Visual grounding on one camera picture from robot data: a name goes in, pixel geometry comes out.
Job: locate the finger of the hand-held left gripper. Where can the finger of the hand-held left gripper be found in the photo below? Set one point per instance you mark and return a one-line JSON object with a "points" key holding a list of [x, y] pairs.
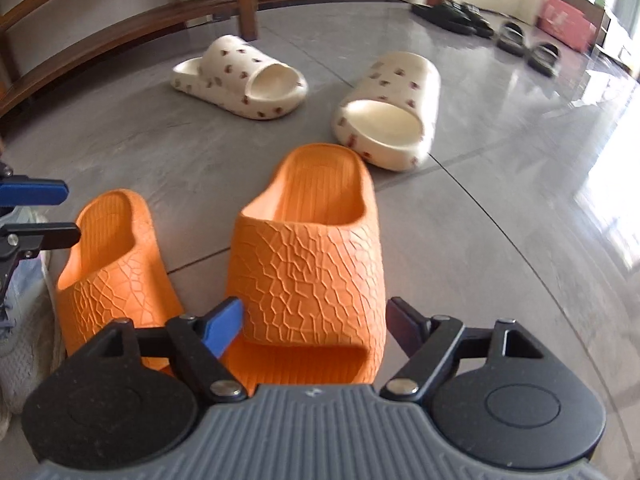
{"points": [[45, 235], [35, 192]]}

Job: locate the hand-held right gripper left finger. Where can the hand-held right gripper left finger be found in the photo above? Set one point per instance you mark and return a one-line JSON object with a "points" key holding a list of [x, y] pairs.
{"points": [[225, 322]]}

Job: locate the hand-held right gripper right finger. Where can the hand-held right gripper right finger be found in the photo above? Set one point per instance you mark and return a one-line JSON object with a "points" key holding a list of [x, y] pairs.
{"points": [[405, 325]]}

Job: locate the grey lace-up sneaker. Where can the grey lace-up sneaker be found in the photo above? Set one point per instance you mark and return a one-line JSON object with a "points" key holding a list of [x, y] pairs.
{"points": [[30, 355]]}

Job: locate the orange textured slide sandal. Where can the orange textured slide sandal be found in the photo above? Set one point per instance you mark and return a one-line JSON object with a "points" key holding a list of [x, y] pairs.
{"points": [[310, 270], [120, 280]]}

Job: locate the cream heart-print slide sandal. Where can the cream heart-print slide sandal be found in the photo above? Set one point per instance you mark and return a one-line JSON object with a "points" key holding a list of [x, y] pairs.
{"points": [[235, 80], [395, 90]]}

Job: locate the brown wooden shoe rack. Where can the brown wooden shoe rack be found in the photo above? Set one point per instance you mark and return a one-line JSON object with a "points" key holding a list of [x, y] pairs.
{"points": [[247, 5]]}

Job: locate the pink box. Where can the pink box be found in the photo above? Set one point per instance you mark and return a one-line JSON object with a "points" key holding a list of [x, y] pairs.
{"points": [[565, 22]]}

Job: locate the white low cabinet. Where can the white low cabinet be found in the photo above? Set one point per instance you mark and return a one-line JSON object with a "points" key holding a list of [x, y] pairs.
{"points": [[615, 30]]}

